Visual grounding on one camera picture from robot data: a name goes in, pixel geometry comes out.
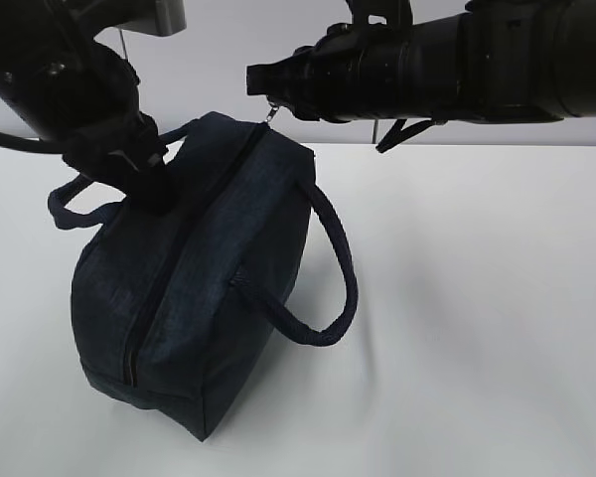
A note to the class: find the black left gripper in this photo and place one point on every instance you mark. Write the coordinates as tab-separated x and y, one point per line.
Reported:
129	159

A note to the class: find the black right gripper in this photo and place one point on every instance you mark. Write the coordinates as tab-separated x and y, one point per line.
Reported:
318	82

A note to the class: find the dark blue lunch bag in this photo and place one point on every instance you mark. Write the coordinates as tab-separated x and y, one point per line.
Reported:
171	313

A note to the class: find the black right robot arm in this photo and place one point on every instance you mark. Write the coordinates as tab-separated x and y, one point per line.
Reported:
497	62

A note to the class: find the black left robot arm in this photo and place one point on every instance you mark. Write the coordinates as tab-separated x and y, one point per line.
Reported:
81	97

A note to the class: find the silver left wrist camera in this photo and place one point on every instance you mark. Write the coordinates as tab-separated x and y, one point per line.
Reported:
159	18

